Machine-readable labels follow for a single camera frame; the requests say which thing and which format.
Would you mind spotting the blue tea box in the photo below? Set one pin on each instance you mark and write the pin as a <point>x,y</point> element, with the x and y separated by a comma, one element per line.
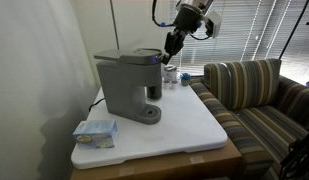
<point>96,134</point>

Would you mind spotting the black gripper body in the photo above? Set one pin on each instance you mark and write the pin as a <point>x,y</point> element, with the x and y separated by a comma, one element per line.
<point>188,18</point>

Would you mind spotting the white cutting board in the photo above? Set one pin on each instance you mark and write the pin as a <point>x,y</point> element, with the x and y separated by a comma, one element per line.
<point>186,125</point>

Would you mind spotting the coffee pod cup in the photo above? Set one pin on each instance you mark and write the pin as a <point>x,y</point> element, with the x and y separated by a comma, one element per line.
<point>166,84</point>
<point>173,84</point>

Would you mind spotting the blue spiky ball cup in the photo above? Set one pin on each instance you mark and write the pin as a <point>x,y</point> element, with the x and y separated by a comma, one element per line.
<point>185,79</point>

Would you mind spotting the dark travel mug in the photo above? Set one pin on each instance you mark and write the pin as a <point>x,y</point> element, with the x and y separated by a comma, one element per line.
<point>154,92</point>

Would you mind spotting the window blinds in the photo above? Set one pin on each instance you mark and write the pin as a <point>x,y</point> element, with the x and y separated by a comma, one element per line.
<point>253,30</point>

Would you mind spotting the black stand frame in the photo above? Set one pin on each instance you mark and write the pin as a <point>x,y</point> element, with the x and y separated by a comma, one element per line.
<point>295,166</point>

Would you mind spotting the striped sofa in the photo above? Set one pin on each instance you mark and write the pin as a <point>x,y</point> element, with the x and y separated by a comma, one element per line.
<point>261,111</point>

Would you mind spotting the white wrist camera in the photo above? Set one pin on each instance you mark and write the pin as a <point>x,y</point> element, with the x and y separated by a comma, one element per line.
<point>213,23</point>

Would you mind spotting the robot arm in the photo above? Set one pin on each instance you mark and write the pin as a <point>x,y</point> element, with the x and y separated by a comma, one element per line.
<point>203,6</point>

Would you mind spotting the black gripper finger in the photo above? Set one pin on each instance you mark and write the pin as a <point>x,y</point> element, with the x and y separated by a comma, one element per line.
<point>169,43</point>
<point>177,47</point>

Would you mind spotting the grey coffeemaker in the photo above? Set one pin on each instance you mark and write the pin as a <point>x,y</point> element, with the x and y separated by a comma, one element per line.
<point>124,75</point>

